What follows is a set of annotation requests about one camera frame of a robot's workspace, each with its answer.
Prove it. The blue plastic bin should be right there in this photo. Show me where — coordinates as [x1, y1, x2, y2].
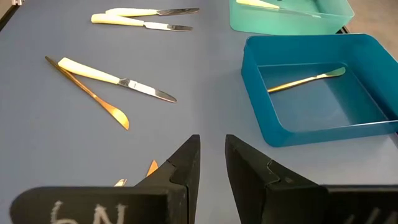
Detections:
[241, 33, 398, 147]

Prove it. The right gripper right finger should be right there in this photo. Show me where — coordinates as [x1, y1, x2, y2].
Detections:
[224, 134, 398, 224]

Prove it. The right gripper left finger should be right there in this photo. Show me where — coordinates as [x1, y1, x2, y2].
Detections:
[9, 134, 201, 224]

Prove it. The light green plastic bin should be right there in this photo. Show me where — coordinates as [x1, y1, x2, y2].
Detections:
[229, 0, 355, 35]

